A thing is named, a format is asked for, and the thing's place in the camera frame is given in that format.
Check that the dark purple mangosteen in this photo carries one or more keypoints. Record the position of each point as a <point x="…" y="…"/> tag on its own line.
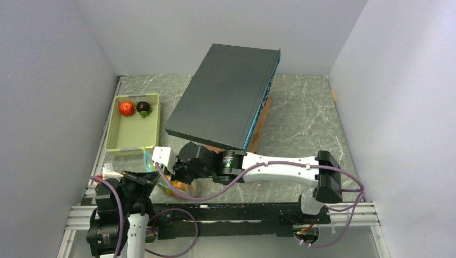
<point x="143" y="108"/>

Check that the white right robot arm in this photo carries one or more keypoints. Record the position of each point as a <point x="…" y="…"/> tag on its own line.
<point x="320" y="173"/>

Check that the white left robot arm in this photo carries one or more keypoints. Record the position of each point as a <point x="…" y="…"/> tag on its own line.
<point x="118" y="224"/>

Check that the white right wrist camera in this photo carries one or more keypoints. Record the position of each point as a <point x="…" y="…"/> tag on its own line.
<point x="166" y="157"/>

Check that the wooden board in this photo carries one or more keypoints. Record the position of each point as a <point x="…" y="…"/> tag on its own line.
<point x="259" y="126"/>

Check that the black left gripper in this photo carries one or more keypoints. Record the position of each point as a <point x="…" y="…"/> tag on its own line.
<point x="145" y="180"/>

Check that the grey network switch box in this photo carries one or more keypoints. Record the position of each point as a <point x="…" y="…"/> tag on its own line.
<point x="221" y="104"/>

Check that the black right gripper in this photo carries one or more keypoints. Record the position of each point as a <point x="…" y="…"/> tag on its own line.
<point x="177" y="175"/>

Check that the red apple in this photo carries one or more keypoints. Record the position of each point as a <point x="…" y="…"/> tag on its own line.
<point x="126" y="108"/>

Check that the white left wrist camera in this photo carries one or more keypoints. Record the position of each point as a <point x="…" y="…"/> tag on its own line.
<point x="107" y="173"/>

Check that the orange peach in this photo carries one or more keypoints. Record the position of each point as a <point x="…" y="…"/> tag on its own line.
<point x="179" y="186"/>

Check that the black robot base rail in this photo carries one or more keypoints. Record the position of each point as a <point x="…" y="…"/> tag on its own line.
<point x="232" y="219"/>

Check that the pale green plastic basket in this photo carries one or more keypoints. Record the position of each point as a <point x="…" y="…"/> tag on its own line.
<point x="130" y="135"/>

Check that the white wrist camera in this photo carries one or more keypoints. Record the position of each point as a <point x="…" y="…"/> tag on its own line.
<point x="107" y="173"/>
<point x="166" y="157"/>

